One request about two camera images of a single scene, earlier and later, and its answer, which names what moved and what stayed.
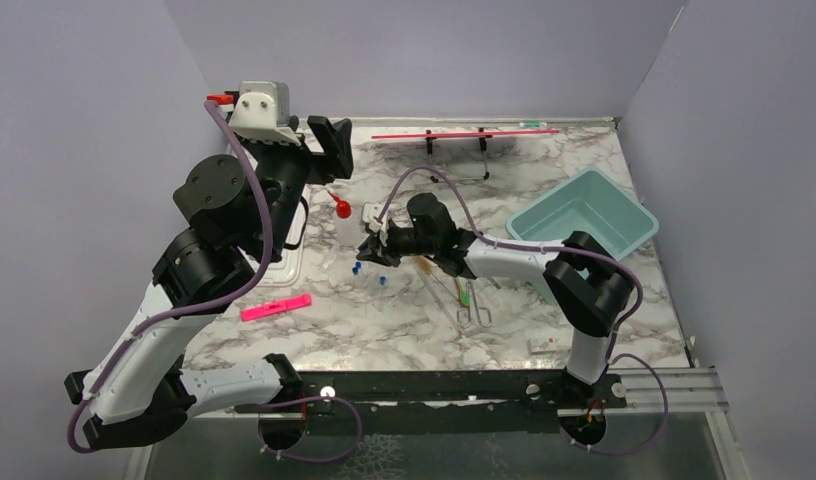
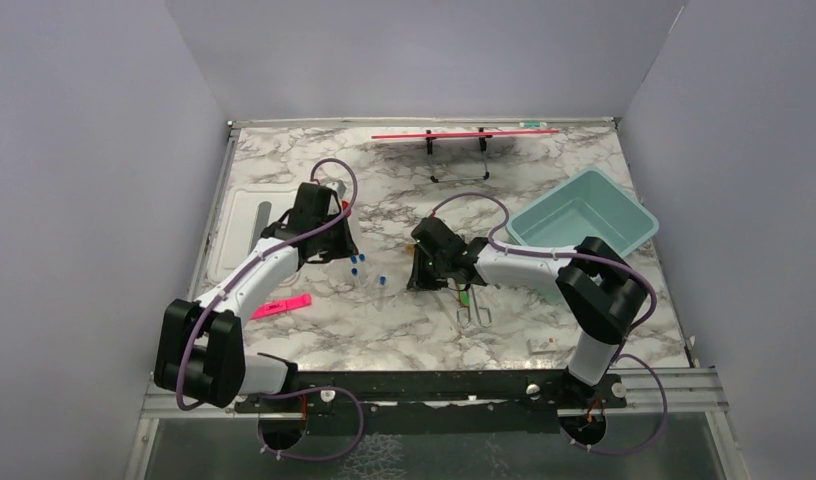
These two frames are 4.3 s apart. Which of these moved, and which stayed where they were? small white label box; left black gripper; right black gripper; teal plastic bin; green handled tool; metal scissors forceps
Moved: left black gripper; right black gripper
Stayed: teal plastic bin; small white label box; green handled tool; metal scissors forceps
